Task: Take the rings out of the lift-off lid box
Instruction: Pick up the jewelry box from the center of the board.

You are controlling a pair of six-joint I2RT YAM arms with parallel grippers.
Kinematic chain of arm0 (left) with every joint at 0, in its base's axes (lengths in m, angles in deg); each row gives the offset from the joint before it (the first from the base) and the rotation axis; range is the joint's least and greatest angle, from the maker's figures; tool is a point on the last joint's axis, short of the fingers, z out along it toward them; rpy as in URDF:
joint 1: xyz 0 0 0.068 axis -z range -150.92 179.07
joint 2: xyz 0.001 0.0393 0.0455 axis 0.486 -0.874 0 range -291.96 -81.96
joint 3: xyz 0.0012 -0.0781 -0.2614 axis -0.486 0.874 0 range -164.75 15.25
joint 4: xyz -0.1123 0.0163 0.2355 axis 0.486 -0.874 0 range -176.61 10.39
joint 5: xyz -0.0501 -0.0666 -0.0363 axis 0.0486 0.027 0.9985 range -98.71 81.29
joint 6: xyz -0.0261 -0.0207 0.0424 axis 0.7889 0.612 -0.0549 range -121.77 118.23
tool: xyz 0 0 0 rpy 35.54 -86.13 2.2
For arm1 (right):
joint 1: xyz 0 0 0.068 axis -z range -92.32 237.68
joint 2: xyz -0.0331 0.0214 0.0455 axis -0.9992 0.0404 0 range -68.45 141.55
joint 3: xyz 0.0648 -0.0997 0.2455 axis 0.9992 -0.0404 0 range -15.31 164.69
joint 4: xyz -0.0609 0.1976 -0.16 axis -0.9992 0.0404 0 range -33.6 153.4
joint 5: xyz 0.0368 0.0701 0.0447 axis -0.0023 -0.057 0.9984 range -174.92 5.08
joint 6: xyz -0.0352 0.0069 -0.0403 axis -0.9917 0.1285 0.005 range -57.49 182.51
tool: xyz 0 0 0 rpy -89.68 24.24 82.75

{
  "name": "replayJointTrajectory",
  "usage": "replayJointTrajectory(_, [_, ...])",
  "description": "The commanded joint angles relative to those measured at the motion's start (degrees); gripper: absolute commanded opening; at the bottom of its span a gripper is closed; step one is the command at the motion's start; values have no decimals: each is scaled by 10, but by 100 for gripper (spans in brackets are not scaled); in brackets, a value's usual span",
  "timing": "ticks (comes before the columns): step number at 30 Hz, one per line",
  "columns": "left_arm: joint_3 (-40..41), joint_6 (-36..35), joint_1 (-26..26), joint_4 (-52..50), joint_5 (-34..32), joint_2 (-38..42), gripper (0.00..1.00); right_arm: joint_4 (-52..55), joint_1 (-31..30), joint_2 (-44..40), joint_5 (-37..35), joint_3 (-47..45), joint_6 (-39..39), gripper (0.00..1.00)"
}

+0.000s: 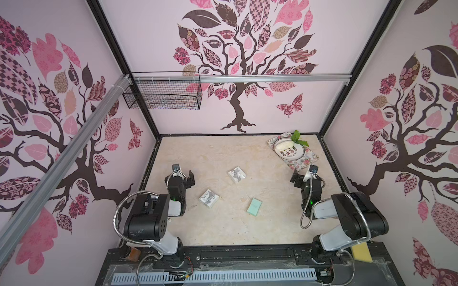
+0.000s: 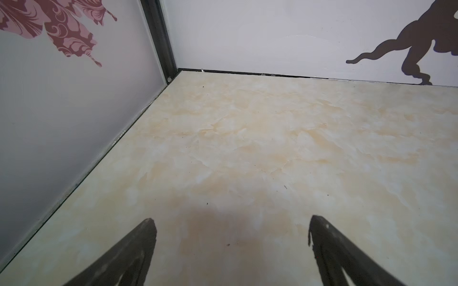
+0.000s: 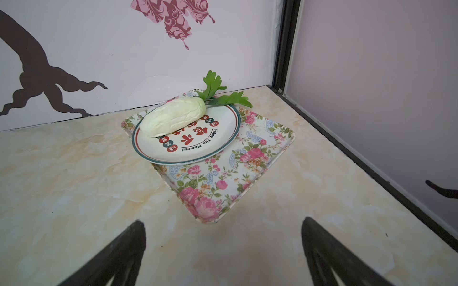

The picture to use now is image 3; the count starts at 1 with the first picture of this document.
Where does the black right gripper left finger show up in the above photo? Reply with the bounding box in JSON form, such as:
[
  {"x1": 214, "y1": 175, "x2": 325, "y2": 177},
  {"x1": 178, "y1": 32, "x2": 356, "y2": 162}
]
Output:
[{"x1": 60, "y1": 220, "x2": 146, "y2": 286}]

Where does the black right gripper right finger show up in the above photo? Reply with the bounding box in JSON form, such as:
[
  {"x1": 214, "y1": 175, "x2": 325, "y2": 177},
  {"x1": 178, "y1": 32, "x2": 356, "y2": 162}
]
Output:
[{"x1": 301, "y1": 217, "x2": 392, "y2": 286}]

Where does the white toy radish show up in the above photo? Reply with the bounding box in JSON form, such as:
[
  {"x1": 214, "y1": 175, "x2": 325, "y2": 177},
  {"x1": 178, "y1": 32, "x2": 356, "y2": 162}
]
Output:
[{"x1": 139, "y1": 70, "x2": 252, "y2": 138}]

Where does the black corner frame post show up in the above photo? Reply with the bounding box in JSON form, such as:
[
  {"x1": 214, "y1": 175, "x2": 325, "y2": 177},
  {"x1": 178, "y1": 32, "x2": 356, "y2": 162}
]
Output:
[{"x1": 271, "y1": 0, "x2": 301, "y2": 94}]

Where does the floral rectangular tray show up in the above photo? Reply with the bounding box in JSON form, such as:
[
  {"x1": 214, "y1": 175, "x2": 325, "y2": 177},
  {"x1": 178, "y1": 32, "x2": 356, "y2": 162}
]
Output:
[{"x1": 121, "y1": 106, "x2": 295, "y2": 224}]

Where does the white round printed plate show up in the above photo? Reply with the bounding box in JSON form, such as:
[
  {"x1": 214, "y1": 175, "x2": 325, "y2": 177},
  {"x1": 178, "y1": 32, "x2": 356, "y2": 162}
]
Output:
[{"x1": 131, "y1": 105, "x2": 241, "y2": 166}]

